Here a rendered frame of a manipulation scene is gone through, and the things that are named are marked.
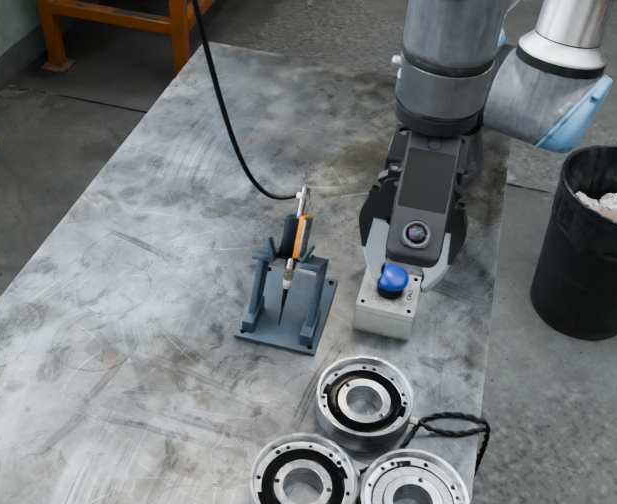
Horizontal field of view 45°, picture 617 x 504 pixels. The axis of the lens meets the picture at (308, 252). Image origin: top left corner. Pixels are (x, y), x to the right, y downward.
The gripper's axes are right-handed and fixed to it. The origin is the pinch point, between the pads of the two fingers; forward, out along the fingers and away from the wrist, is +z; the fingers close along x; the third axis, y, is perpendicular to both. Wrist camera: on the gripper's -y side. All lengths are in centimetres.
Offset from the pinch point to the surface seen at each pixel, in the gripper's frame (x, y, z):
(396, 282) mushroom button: 0.8, 8.8, 8.9
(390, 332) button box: 0.2, 6.5, 15.3
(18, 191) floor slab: 125, 100, 96
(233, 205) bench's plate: 26.6, 24.4, 16.3
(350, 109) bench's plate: 16, 55, 16
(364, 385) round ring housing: 1.6, -3.7, 13.3
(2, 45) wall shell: 162, 158, 82
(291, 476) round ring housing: 6.5, -16.0, 14.5
